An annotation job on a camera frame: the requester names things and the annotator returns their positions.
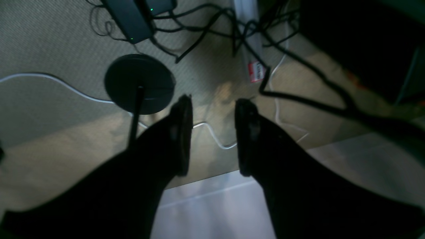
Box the white power strip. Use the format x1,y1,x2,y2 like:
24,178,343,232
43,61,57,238
233,0,265,83

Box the black round stand base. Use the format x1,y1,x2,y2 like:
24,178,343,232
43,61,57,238
104,54,176,115

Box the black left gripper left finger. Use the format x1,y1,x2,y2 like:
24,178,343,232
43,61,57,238
1,95,193,239

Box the white cable on floor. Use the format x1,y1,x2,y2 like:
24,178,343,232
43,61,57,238
0,72,238,150

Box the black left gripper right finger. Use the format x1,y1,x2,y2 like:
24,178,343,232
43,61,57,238
235,99,424,239

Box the black power adapter brick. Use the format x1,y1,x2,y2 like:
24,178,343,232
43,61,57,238
101,0,155,44

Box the black cable bundle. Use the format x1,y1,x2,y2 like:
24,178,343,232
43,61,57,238
85,0,425,133

